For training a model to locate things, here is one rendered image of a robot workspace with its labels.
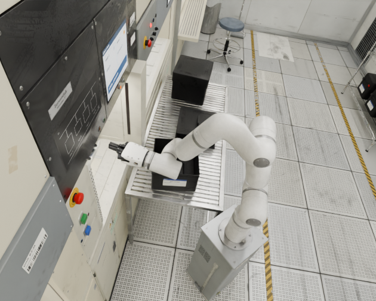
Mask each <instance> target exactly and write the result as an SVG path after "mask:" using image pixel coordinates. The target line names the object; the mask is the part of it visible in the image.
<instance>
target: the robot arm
mask: <svg viewBox="0 0 376 301"><path fill-rule="evenodd" d="M219 140H225V141H226V142H228V143H229V144H230V145H231V146H232V147H233V148H234V150H235V151H236V152H237V153H238V154H239V156H240V157H241V158H242V159H243V160H244V161H245V162H246V172H245V180H244V183H243V186H242V198H241V204H239V205H238V206H237V207H236V208H235V210H234V212H233V214H232V216H231V217H229V218H226V219H224V220H223V221H222V222H221V223H220V225H219V228H218V235H219V237H220V239H221V241H222V243H223V244H224V245H225V246H226V247H229V248H231V249H232V250H242V249H245V248H246V247H247V246H248V245H249V244H250V242H251V238H252V234H251V229H252V227H253V226H256V227H259V226H262V225H264V223H265V222H266V219H267V214H268V182H269V179H270V173H271V169H272V164H273V162H274V161H275V158H276V124H275V122H274V120H272V119H271V118H270V117H268V116H258V117H255V118H254V119H253V120H252V121H251V122H250V125H249V129H248V127H247V126H246V124H245V123H244V122H243V121H242V120H241V119H240V118H238V117H237V116H235V115H232V114H229V113H222V112H221V113H215V114H213V115H212V116H210V117H209V118H208V119H206V120H205V121H204V122H203V123H202V124H201V125H199V126H198V127H196V128H195V129H194V130H193V131H192V132H190V133H189V134H188V135H187V136H186V137H185V138H183V139H180V138H175V139H173V140H172V141H170V142H169V143H168V144H167V145H166V146H165V147H164V149H163V151H162V153H161V154H159V153H156V152H153V151H149V150H148V149H146V148H144V147H142V146H140V145H138V144H136V143H133V142H126V143H125V144H119V145H118V144H116V143H114V142H110V143H109V149H111V150H113V151H116V153H117V154H118V159H120V160H121V162H122V163H124V164H128V165H131V166H134V167H143V166H144V169H146V170H150V171H153V172H156V173H158V174H161V175H163V176H166V177H169V178H171V179H174V180H176V179H177V177H178V175H179V173H180V170H181V167H182V162H180V161H177V160H176V159H177V157H178V159H180V160H182V161H188V160H191V159H193V158H194V157H196V156H197V155H199V154H200V153H202V152H203V151H205V150H206V149H208V148H209V147H211V146H212V145H213V144H215V143H217V142H218V141H219Z"/></svg>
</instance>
